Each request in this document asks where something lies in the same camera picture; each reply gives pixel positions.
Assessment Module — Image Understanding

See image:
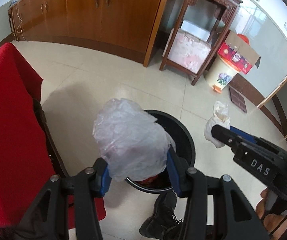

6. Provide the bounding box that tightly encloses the floral cream bucket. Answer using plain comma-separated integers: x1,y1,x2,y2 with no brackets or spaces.
205,55,240,93

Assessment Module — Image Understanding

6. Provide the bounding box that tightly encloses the red tablecloth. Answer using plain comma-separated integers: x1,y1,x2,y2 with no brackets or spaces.
0,43,104,239

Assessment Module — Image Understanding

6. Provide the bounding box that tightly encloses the pink floral cushion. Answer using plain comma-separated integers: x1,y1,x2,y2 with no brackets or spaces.
168,29,211,74

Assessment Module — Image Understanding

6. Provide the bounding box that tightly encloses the white plastic bag on floor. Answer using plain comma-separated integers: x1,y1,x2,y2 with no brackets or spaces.
204,101,230,148

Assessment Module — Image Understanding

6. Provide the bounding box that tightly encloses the white charging cable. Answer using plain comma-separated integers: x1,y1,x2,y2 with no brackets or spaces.
15,2,24,42

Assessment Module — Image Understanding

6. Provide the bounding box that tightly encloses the wooden sideboard cabinet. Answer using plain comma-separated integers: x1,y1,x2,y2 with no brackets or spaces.
8,0,167,66

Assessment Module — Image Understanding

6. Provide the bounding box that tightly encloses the black shoe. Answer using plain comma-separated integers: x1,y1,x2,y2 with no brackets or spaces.
139,191,182,240

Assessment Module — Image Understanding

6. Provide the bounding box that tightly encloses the carved wooden side stand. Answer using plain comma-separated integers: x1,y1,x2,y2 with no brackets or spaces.
159,0,242,86

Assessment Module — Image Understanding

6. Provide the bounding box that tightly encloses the clear plastic bag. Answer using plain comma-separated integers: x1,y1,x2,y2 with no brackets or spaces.
93,98,176,181

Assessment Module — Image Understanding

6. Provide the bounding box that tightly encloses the black trash bin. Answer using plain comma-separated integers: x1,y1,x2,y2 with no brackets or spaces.
126,109,195,194

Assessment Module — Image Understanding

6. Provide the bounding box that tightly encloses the brown floor tile mat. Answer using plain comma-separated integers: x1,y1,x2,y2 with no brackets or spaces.
229,87,248,113

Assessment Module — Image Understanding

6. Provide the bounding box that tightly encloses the red cardboard box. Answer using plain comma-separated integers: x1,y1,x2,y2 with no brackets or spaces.
217,31,261,75

